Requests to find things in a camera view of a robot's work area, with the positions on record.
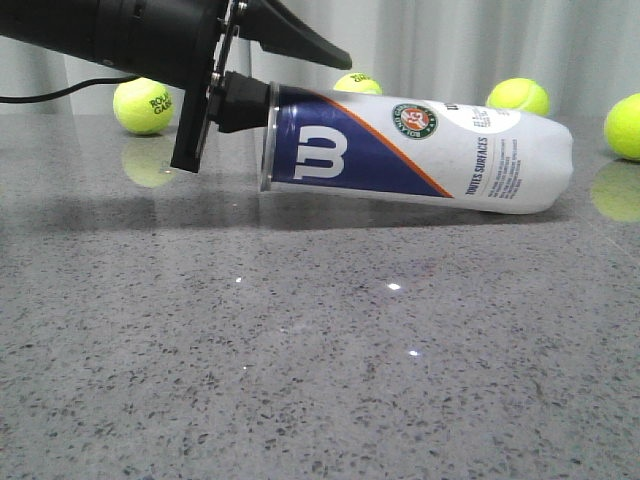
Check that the white blue Wilson tennis can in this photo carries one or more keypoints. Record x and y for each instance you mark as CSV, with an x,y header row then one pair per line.
x,y
463,156

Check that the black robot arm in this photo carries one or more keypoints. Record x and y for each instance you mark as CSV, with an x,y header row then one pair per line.
x,y
138,37

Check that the yellow tennis ball middle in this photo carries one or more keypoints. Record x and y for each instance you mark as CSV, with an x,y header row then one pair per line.
x,y
520,94

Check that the yellow tennis ball far right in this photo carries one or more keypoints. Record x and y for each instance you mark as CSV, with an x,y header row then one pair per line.
x,y
621,127

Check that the yellow tennis ball near left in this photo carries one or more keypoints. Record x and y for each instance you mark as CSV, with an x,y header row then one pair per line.
x,y
143,106

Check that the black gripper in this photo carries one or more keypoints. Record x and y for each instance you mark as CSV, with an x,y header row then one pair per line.
x,y
208,29

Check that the yellow tennis ball behind can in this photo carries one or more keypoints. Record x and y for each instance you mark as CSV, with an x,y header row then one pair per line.
x,y
358,82

